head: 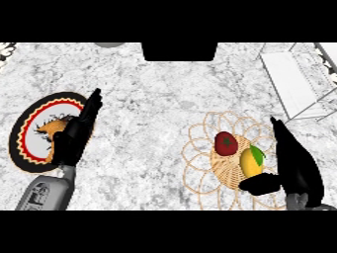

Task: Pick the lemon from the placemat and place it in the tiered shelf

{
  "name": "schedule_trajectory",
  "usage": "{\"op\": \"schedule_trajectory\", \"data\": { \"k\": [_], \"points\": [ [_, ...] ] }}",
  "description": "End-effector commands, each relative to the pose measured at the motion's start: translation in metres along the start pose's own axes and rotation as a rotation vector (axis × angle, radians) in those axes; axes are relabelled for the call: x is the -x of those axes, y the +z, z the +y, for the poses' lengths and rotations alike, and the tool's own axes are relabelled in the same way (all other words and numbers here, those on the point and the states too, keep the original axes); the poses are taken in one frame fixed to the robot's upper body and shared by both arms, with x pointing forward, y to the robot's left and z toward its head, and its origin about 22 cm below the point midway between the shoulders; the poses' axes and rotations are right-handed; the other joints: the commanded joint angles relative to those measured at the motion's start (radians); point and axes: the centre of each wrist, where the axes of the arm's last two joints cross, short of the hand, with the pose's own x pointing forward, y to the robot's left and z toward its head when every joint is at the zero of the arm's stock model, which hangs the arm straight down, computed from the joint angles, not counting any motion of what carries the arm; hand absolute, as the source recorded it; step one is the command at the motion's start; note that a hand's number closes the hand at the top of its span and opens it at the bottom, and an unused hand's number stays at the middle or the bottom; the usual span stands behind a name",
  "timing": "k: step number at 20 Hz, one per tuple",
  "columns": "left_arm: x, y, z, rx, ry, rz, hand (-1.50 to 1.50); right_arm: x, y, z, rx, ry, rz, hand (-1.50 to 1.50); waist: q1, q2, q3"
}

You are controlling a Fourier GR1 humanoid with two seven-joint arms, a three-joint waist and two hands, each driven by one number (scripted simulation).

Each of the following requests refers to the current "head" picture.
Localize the woven wicker flower placemat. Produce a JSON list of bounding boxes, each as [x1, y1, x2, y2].
[[180, 111, 292, 211]]

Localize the yellow lemon with green leaf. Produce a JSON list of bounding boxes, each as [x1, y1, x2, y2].
[[238, 143, 267, 179]]

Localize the black appliance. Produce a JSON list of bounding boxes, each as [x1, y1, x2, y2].
[[140, 42, 218, 62]]

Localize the round black red patterned plate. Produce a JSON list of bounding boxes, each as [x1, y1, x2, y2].
[[7, 91, 94, 174]]

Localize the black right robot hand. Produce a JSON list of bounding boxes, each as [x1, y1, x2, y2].
[[236, 116, 325, 209]]

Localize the red tomato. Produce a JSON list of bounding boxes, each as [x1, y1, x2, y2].
[[212, 130, 239, 157]]

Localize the grey round object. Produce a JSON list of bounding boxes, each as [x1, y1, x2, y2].
[[93, 42, 127, 49]]

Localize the white wire tiered shelf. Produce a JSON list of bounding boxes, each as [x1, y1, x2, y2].
[[255, 42, 337, 123]]

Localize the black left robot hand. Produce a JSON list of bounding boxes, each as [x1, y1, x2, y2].
[[50, 87, 103, 167]]

